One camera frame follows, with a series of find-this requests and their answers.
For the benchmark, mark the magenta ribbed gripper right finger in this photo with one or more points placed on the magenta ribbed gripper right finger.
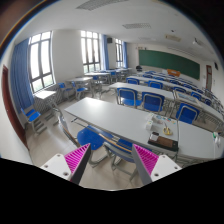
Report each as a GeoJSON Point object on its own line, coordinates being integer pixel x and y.
{"type": "Point", "coordinates": [152, 167]}

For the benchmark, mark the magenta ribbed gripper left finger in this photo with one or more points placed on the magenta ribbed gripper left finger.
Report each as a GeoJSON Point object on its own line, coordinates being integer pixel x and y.
{"type": "Point", "coordinates": [70, 166]}

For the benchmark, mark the blue chair under desk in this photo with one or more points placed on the blue chair under desk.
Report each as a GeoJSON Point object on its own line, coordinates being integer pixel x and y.
{"type": "Point", "coordinates": [117, 154]}
{"type": "Point", "coordinates": [86, 136]}

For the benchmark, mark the blue chair under front desk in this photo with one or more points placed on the blue chair under front desk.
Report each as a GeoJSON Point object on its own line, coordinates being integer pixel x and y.
{"type": "Point", "coordinates": [86, 136]}

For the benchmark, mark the yellow scissors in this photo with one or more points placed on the yellow scissors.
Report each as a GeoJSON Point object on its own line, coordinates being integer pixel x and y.
{"type": "Point", "coordinates": [167, 130]}

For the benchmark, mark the small white box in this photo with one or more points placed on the small white box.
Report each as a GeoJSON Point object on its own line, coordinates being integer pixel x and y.
{"type": "Point", "coordinates": [149, 125]}

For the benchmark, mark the colourful flat box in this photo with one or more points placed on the colourful flat box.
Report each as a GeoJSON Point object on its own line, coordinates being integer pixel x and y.
{"type": "Point", "coordinates": [163, 120]}

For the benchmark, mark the long grey front desk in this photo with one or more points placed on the long grey front desk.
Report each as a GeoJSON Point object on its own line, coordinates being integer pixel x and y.
{"type": "Point", "coordinates": [130, 124]}

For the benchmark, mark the blue chair second row middle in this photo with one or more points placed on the blue chair second row middle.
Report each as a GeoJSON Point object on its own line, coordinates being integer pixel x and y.
{"type": "Point", "coordinates": [152, 101]}

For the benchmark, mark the blue chair second row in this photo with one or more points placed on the blue chair second row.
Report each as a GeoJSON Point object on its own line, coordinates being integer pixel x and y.
{"type": "Point", "coordinates": [187, 113]}
{"type": "Point", "coordinates": [128, 96]}
{"type": "Point", "coordinates": [152, 101]}

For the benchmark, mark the blue chair second row right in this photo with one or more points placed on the blue chair second row right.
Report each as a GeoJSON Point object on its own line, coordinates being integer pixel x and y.
{"type": "Point", "coordinates": [187, 113]}

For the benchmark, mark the blue chair by window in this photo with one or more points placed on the blue chair by window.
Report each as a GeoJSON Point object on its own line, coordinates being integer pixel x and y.
{"type": "Point", "coordinates": [33, 118]}

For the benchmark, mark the small grey desk by window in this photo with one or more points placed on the small grey desk by window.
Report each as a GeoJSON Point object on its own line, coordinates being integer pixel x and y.
{"type": "Point", "coordinates": [46, 98]}

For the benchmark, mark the blue chair second row left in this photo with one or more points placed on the blue chair second row left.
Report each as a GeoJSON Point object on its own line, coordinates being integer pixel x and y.
{"type": "Point", "coordinates": [128, 96]}

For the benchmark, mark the second row grey desk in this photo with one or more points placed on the second row grey desk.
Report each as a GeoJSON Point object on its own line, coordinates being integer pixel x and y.
{"type": "Point", "coordinates": [168, 95]}

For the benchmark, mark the green chalkboard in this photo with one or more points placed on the green chalkboard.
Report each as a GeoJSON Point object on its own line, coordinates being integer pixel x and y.
{"type": "Point", "coordinates": [166, 60]}

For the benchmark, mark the blue curtain left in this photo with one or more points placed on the blue curtain left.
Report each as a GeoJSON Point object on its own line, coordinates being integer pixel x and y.
{"type": "Point", "coordinates": [19, 77]}

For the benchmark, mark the dark red door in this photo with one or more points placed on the dark red door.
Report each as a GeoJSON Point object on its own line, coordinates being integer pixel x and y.
{"type": "Point", "coordinates": [10, 108]}

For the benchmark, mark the large left window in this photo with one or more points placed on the large left window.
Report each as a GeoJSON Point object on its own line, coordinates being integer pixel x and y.
{"type": "Point", "coordinates": [40, 65]}

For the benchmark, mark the middle window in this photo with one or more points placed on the middle window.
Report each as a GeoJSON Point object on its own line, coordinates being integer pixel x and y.
{"type": "Point", "coordinates": [90, 49]}

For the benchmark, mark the far window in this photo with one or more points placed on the far window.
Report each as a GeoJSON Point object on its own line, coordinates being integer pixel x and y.
{"type": "Point", "coordinates": [119, 53]}

